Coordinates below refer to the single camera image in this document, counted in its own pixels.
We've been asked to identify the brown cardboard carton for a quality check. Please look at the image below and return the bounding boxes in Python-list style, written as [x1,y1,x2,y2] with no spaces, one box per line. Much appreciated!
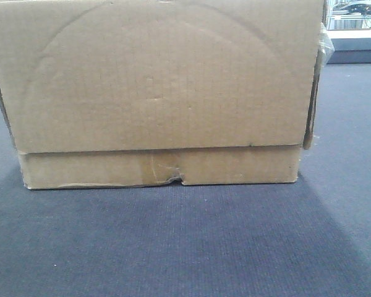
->
[0,1,326,189]

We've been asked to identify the conveyor side frame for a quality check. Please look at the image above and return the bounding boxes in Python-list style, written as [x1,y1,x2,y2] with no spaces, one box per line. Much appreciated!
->
[326,0,371,65]

